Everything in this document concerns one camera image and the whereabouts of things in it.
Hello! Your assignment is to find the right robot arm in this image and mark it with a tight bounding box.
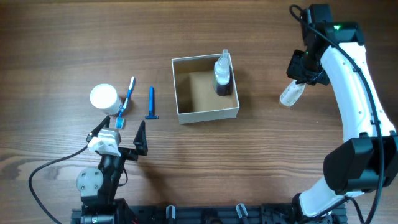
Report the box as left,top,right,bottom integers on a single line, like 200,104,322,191
279,4,397,223

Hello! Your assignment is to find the white cardboard box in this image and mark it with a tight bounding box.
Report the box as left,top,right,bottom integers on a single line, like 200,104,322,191
172,54,240,124

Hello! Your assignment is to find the dark blue pump bottle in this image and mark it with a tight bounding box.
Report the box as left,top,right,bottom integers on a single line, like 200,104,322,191
213,49,231,96

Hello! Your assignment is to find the blue disposable razor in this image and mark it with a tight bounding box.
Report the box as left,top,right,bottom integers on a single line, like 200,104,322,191
145,86,159,119

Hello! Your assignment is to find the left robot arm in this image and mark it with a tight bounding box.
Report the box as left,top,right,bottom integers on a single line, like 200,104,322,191
71,116,148,224

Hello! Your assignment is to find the black mounting rail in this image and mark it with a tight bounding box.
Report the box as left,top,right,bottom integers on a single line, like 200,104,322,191
70,203,348,224

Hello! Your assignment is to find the white squeeze tube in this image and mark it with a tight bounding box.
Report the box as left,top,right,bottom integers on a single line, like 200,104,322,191
279,80,306,107

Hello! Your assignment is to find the blue white toothbrush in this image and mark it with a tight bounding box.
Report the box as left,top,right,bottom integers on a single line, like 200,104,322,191
115,77,136,129

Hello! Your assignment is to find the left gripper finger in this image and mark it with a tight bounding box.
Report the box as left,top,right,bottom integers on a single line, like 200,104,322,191
86,116,111,142
133,121,148,156

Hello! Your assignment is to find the white round jar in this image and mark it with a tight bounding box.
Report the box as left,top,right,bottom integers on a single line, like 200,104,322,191
90,83,122,115

